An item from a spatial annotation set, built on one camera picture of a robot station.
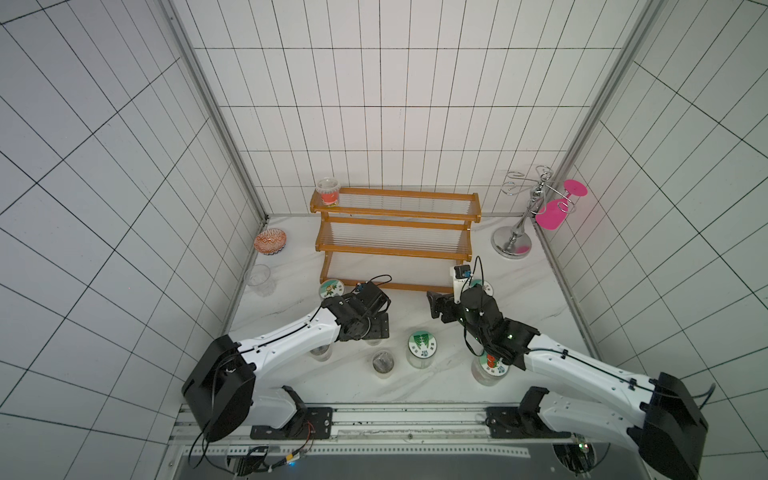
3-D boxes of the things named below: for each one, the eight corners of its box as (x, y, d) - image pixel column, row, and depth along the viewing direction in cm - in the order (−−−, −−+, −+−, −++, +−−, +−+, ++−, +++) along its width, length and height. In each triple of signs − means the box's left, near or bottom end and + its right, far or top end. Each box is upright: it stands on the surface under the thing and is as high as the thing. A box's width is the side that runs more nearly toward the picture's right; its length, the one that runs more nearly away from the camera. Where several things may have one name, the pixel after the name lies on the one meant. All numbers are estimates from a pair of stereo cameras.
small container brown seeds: (372, 379, 81) (372, 373, 77) (373, 356, 85) (372, 350, 81) (394, 379, 81) (394, 373, 77) (393, 356, 85) (394, 350, 81)
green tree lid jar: (407, 369, 83) (408, 359, 77) (405, 341, 88) (407, 330, 82) (434, 369, 83) (438, 359, 77) (431, 341, 88) (435, 330, 82)
